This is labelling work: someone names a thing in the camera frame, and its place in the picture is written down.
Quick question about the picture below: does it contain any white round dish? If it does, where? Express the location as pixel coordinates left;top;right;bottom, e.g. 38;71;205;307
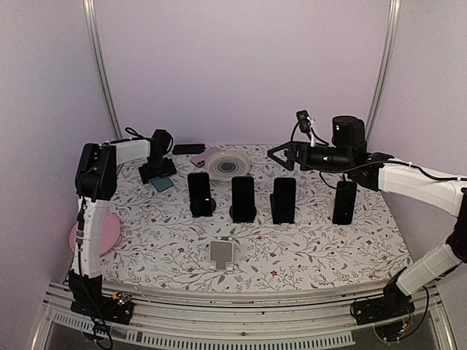
204;150;251;182

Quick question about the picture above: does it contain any front aluminium rail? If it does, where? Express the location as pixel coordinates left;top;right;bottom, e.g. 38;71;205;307
31;282;460;349

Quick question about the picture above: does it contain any black clamp phone stand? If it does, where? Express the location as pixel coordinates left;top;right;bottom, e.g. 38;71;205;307
270;193;296;225

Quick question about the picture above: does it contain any aluminium frame post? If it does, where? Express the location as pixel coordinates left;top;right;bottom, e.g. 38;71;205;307
82;0;123;139
366;0;401;140

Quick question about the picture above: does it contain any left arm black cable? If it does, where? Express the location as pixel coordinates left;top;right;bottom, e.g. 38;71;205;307
124;126;153;141

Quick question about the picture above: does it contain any floral table mat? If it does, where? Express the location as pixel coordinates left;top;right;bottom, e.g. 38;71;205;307
99;146;411;292

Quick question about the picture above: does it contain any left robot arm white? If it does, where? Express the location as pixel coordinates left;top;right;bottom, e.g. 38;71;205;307
69;127;176;316

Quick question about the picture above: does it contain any pink round object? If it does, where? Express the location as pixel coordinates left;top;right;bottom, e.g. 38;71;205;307
69;212;120;256

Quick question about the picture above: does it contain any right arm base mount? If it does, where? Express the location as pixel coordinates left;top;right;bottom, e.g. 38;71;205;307
350;281;415;325

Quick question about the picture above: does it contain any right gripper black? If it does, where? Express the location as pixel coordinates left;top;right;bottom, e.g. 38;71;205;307
269;140;352;172

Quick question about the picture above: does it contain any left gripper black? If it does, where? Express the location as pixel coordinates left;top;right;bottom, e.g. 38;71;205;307
139;156;177;183

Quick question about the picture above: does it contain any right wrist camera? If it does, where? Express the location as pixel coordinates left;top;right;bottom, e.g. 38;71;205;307
296;110;316;147

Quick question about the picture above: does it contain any teal phone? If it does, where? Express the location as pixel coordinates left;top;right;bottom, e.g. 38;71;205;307
149;176;174;193

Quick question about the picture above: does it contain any blue phone face down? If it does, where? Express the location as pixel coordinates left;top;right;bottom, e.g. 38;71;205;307
188;173;211;201

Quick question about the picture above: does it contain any black round folding stand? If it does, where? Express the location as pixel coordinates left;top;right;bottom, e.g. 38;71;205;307
190;198;216;217

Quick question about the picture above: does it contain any pink phone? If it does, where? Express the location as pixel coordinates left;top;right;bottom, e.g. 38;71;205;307
190;147;221;168

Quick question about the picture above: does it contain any left aluminium frame post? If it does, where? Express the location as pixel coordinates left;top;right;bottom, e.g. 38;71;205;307
82;0;123;139

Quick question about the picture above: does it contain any small black phone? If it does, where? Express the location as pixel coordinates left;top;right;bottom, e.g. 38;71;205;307
272;177;296;225

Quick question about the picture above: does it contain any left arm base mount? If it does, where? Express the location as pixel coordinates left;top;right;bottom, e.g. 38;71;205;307
69;271;134;325

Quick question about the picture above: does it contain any right aluminium frame post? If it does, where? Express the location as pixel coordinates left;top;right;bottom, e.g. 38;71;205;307
366;0;401;140

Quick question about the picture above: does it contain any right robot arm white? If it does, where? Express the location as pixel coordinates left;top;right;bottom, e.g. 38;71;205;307
268;111;466;318

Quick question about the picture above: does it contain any silver folding phone stand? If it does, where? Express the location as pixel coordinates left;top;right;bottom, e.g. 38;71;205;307
209;237;234;273

